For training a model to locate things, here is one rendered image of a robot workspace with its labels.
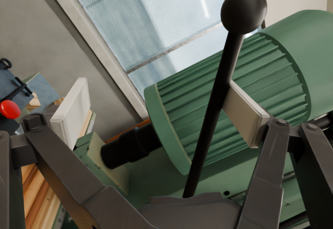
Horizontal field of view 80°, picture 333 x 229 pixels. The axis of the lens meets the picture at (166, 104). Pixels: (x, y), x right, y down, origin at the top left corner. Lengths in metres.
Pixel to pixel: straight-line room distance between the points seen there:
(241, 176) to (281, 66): 0.21
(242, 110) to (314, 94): 0.18
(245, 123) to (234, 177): 0.25
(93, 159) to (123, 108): 1.63
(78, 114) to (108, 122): 1.94
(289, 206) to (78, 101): 0.41
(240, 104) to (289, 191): 0.31
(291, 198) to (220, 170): 0.14
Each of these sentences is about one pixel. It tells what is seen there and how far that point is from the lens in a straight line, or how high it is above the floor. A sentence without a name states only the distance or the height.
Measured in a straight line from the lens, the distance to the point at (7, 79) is 0.44.
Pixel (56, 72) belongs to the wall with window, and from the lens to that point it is 1.89.
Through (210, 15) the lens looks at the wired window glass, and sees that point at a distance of 1.87.
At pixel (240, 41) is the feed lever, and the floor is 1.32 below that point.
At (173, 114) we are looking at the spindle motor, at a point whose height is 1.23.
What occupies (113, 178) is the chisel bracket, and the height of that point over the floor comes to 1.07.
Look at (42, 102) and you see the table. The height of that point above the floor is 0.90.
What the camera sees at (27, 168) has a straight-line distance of 0.44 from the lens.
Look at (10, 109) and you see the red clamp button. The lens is 0.37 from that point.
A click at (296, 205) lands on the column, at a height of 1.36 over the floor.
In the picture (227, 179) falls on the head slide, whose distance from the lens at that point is 0.41.
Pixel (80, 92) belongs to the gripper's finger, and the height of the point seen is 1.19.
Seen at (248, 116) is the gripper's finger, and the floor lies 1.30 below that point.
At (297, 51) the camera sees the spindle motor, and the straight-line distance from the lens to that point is 0.34.
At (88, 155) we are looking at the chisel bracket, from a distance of 0.38.
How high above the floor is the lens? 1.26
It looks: 6 degrees down
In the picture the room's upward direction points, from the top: 64 degrees clockwise
